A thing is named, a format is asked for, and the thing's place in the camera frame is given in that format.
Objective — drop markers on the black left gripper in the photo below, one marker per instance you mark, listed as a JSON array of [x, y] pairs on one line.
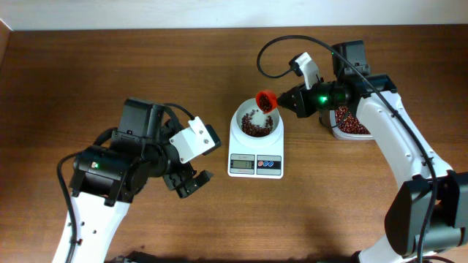
[[194, 184]]

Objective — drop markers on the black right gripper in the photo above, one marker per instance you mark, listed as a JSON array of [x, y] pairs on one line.
[[300, 101]]

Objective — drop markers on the orange measuring scoop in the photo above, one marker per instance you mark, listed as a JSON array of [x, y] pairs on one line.
[[266, 100]]

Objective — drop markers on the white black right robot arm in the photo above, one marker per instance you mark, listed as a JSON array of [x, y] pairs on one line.
[[429, 213]]

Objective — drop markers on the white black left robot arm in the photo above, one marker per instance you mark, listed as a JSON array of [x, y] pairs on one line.
[[100, 182]]

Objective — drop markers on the white digital kitchen scale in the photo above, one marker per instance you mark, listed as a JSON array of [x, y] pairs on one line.
[[256, 157]]

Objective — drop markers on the red beans in bowl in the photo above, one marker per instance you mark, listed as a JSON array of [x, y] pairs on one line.
[[256, 130]]

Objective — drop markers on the white plastic bowl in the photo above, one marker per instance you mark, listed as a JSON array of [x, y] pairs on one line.
[[250, 106]]

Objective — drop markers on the red adzuki beans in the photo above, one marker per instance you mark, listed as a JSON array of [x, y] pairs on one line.
[[348, 123]]

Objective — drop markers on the clear plastic food container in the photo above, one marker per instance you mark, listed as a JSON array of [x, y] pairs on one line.
[[344, 136]]

